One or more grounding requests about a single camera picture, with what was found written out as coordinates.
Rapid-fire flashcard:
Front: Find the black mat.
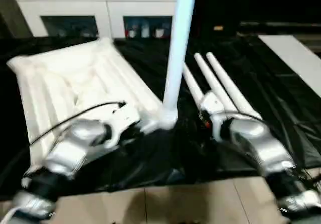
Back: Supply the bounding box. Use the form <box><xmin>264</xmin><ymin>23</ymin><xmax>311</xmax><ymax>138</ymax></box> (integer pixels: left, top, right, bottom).
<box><xmin>0</xmin><ymin>32</ymin><xmax>321</xmax><ymax>201</ymax></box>

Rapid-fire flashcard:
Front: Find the white plastic table top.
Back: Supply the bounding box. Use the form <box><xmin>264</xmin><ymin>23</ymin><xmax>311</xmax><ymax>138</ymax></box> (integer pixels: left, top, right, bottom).
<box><xmin>6</xmin><ymin>37</ymin><xmax>177</xmax><ymax>175</ymax></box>

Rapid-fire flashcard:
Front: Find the black bar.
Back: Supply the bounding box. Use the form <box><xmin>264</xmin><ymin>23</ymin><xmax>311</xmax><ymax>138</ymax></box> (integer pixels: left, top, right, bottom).
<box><xmin>239</xmin><ymin>21</ymin><xmax>321</xmax><ymax>33</ymax></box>

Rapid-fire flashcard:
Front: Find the white board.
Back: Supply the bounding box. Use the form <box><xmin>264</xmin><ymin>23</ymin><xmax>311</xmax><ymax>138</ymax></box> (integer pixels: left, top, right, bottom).
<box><xmin>258</xmin><ymin>34</ymin><xmax>321</xmax><ymax>82</ymax></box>

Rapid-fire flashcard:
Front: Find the white cabinet with glass doors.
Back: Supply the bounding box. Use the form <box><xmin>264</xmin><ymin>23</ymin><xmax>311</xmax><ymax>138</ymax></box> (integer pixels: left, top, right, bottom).
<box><xmin>14</xmin><ymin>0</ymin><xmax>178</xmax><ymax>39</ymax></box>

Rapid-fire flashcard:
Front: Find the white plastic table leg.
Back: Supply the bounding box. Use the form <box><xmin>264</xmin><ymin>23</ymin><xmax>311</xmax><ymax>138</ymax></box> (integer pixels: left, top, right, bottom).
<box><xmin>160</xmin><ymin>0</ymin><xmax>199</xmax><ymax>131</ymax></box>
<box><xmin>206</xmin><ymin>52</ymin><xmax>263</xmax><ymax>121</ymax></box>
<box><xmin>193</xmin><ymin>53</ymin><xmax>239</xmax><ymax>115</ymax></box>
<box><xmin>182</xmin><ymin>62</ymin><xmax>206</xmax><ymax>104</ymax></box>

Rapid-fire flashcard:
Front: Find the grey curtain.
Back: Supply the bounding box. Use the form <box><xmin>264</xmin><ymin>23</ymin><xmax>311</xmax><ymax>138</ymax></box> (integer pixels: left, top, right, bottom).
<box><xmin>0</xmin><ymin>0</ymin><xmax>34</xmax><ymax>38</ymax></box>

